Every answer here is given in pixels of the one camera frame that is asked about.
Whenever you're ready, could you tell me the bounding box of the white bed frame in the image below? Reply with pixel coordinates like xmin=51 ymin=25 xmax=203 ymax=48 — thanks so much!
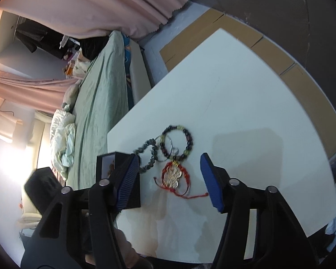
xmin=130 ymin=39 xmax=152 ymax=104

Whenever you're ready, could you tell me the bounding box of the thin silver bangle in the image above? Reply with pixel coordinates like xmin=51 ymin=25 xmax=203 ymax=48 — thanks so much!
xmin=155 ymin=135 xmax=179 ymax=163

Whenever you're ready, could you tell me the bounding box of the white crumpled duvet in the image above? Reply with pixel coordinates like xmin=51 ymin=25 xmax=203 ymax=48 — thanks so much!
xmin=50 ymin=109 xmax=76 ymax=180

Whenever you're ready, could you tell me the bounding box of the black box lid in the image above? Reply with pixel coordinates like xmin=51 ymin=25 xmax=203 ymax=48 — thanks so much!
xmin=24 ymin=167 xmax=63 ymax=215

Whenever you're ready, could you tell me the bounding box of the black clothing pile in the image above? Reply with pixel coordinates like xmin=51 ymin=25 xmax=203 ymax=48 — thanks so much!
xmin=78 ymin=36 xmax=109 ymax=61

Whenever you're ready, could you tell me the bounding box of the black jewelry box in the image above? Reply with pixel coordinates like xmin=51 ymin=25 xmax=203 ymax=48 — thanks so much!
xmin=96 ymin=152 xmax=141 ymax=208

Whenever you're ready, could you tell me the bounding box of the pink curtain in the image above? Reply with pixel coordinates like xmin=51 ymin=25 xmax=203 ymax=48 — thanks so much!
xmin=0 ymin=71 xmax=77 ymax=114
xmin=0 ymin=0 xmax=187 ymax=39

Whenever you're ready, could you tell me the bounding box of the grey stone bead bracelet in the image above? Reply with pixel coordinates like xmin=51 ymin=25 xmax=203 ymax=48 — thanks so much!
xmin=133 ymin=138 xmax=160 ymax=174

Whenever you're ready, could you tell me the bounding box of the red cord gold pendant bracelet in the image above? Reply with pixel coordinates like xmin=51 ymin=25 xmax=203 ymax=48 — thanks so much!
xmin=153 ymin=160 xmax=209 ymax=199

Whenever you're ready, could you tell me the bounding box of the dark multicolour bead bracelet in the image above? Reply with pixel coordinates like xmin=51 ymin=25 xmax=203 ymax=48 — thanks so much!
xmin=159 ymin=124 xmax=194 ymax=162

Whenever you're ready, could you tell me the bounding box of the flattened brown cardboard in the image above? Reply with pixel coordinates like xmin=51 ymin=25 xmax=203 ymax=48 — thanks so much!
xmin=160 ymin=9 xmax=336 ymax=162

